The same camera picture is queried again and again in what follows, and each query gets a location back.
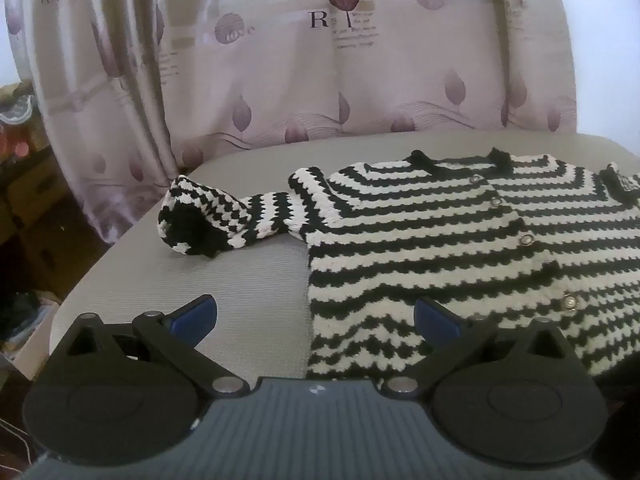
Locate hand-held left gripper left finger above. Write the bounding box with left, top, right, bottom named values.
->
left=65, top=295, right=251, bottom=397

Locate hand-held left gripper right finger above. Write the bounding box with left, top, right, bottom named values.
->
left=382, top=296, right=581, bottom=401

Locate black and white striped sweater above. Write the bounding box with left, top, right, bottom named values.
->
left=157, top=147, right=640, bottom=382

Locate cardboard box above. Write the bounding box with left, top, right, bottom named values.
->
left=0, top=146, right=76, bottom=263

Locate pink leaf print curtain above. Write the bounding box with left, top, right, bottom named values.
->
left=2, top=0, right=579, bottom=247

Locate household clutter pile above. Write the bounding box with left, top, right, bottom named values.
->
left=0, top=81, right=50, bottom=161

